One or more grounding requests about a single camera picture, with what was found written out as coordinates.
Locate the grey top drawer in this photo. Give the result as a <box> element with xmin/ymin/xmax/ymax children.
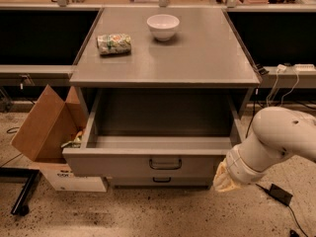
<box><xmin>63</xmin><ymin>89</ymin><xmax>241</xmax><ymax>179</ymax></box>

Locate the grey drawer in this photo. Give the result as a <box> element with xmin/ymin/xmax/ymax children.
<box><xmin>108</xmin><ymin>177</ymin><xmax>212</xmax><ymax>189</ymax></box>
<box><xmin>63</xmin><ymin>89</ymin><xmax>241</xmax><ymax>179</ymax></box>

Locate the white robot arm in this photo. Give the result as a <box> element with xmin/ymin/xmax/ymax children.
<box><xmin>213</xmin><ymin>107</ymin><xmax>316</xmax><ymax>193</ymax></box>

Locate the grey lower drawer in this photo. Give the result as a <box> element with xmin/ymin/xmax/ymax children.
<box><xmin>108</xmin><ymin>177</ymin><xmax>212</xmax><ymax>189</ymax></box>

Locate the black power adapter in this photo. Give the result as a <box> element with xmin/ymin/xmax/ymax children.
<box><xmin>269</xmin><ymin>184</ymin><xmax>292</xmax><ymax>206</ymax></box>

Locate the white power strip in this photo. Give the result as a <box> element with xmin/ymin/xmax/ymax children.
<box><xmin>294</xmin><ymin>64</ymin><xmax>316</xmax><ymax>72</ymax></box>

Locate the grey metal cabinet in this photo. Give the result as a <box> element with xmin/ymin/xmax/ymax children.
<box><xmin>71</xmin><ymin>7</ymin><xmax>259</xmax><ymax>113</ymax></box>

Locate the white ceramic bowl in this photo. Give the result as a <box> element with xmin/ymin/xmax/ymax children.
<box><xmin>147</xmin><ymin>14</ymin><xmax>180</xmax><ymax>41</ymax></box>

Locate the green white snack bag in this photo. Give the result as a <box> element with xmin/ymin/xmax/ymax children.
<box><xmin>96</xmin><ymin>34</ymin><xmax>131</xmax><ymax>55</ymax></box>

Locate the brown cardboard box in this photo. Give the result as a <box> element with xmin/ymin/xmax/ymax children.
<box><xmin>11</xmin><ymin>85</ymin><xmax>108</xmax><ymax>193</ymax></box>

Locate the black metal stand leg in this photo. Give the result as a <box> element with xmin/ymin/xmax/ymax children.
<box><xmin>0</xmin><ymin>167</ymin><xmax>40</xmax><ymax>216</ymax></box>

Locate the black power cable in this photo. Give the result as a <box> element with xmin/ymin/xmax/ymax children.
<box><xmin>245</xmin><ymin>88</ymin><xmax>259</xmax><ymax>139</ymax></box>

